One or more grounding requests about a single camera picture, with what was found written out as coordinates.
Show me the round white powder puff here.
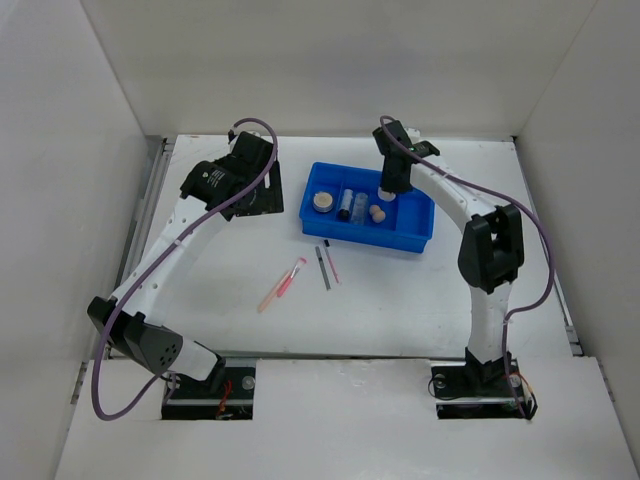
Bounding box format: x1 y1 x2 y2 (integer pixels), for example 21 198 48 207
377 188 396 203

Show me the beige makeup sponge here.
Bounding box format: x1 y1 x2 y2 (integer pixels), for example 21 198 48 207
369 205 386 224

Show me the clear plastic bottle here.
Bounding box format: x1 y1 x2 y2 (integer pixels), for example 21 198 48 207
350 192 369 225

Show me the clear tube black cap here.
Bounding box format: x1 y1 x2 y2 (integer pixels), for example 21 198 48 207
338 189 354 221

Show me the round powder compact jar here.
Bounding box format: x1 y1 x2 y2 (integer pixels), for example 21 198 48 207
312 191 334 213

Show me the pink mascara wand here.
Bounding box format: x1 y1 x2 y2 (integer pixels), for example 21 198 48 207
323 239 341 285

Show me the grey striped brow pencil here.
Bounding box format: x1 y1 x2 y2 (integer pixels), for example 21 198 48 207
315 245 331 291

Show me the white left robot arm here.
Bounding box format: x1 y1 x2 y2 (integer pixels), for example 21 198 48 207
88 130 284 397

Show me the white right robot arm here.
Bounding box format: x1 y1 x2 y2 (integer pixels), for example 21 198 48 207
372 120 524 399

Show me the pink makeup brush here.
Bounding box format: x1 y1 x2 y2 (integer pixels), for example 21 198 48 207
276 257 307 298

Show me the peach makeup stick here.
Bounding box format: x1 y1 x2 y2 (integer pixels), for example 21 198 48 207
257 270 291 313

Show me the blue divided plastic tray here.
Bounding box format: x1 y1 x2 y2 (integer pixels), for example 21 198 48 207
299 162 435 253

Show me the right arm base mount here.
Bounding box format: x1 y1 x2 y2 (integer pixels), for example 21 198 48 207
428 362 538 420

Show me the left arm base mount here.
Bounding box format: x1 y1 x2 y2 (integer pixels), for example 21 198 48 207
161 358 257 421

